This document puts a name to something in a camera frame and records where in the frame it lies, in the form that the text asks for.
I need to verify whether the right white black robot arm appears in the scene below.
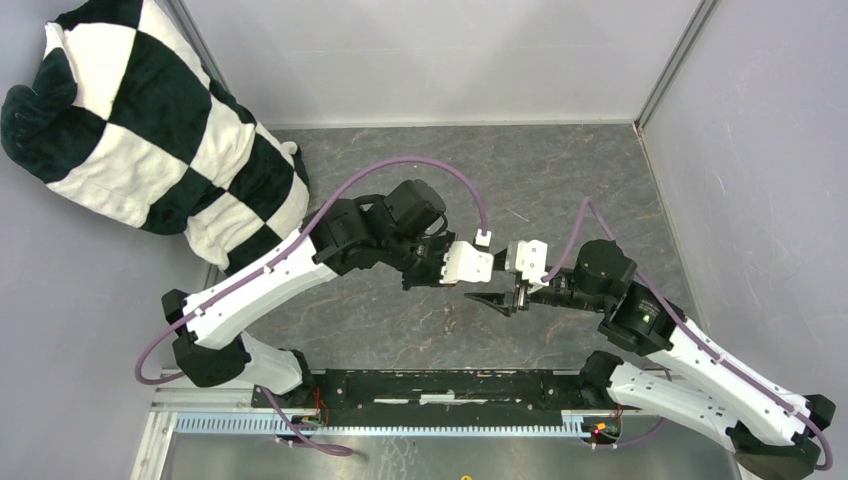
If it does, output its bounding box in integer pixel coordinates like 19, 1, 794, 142
442, 239, 835, 479

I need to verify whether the right aluminium corner post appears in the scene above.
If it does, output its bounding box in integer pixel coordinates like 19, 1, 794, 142
633, 0, 720, 135

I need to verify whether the silver toothed metal strip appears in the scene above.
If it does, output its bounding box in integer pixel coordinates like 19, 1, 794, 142
173, 409, 624, 439

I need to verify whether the purple cable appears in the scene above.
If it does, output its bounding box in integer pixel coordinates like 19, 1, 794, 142
543, 197, 834, 472
134, 156, 492, 387

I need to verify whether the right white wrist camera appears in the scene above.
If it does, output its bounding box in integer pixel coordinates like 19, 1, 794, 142
504, 240, 549, 287

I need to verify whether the black white checkered blanket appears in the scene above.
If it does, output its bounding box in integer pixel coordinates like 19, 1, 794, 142
1, 1, 309, 274

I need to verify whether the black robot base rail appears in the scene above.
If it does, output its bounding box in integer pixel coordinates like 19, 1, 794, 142
276, 369, 617, 428

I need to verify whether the aluminium corner post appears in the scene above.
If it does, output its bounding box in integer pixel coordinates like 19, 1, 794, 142
163, 0, 229, 90
633, 0, 720, 135

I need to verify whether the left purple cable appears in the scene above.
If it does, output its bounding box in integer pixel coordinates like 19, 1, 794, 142
134, 156, 492, 387

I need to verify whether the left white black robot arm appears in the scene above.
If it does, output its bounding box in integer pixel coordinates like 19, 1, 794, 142
162, 180, 455, 408

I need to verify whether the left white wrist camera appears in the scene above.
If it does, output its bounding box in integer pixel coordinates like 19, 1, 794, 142
439, 229, 494, 285

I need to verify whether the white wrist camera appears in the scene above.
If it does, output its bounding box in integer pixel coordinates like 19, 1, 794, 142
504, 240, 549, 287
439, 229, 494, 285

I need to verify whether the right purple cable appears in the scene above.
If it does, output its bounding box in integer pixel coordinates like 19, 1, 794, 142
543, 197, 834, 472

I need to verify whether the left aluminium corner post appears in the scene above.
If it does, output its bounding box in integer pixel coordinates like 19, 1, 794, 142
163, 0, 229, 90

